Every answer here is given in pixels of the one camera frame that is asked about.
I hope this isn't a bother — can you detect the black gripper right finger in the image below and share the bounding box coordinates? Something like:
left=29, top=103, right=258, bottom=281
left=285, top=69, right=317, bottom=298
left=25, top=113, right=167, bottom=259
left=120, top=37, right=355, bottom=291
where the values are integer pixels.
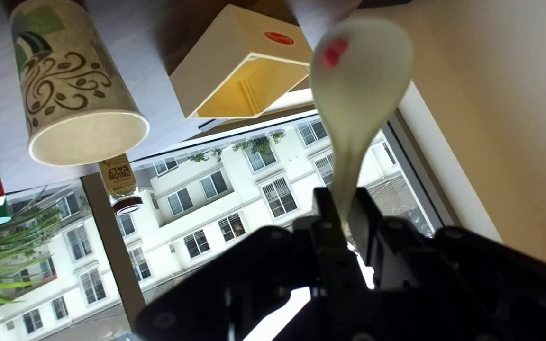
left=351, top=188, right=546, bottom=341

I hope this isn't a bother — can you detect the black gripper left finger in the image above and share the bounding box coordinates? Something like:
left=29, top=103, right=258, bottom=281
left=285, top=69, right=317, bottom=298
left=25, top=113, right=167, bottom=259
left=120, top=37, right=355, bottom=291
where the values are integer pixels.
left=135, top=188, right=357, bottom=341

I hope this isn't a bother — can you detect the white plastic spoon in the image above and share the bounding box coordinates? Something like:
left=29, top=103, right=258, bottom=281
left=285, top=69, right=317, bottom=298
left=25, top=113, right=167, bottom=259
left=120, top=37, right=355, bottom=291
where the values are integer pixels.
left=309, top=16, right=416, bottom=240

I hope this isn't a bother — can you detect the white apartment building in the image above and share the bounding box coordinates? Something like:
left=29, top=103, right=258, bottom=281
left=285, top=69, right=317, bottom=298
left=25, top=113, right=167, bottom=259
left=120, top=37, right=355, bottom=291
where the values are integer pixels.
left=0, top=113, right=442, bottom=341

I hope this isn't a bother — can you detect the small brown labelled bottle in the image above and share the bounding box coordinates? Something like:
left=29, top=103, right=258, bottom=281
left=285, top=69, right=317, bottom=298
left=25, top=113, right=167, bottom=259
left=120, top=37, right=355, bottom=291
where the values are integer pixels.
left=97, top=152, right=146, bottom=217

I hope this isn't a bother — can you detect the cream cardboard box red logo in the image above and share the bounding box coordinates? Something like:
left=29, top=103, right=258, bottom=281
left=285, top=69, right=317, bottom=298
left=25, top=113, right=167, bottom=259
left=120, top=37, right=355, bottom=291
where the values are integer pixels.
left=169, top=3, right=317, bottom=122

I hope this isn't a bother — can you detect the green potted plant white pot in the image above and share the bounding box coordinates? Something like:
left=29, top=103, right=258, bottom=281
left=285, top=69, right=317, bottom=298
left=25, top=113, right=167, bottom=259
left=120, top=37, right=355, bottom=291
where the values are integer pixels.
left=0, top=202, right=63, bottom=312

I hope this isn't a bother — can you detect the printed paper cup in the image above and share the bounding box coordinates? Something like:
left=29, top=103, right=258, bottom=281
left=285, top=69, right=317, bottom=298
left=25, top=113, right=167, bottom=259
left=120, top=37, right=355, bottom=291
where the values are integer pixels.
left=8, top=0, right=154, bottom=169

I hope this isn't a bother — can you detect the dark window frame post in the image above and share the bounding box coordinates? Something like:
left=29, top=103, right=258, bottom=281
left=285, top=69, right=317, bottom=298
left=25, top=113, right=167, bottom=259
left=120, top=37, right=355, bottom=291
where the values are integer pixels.
left=80, top=173, right=148, bottom=329

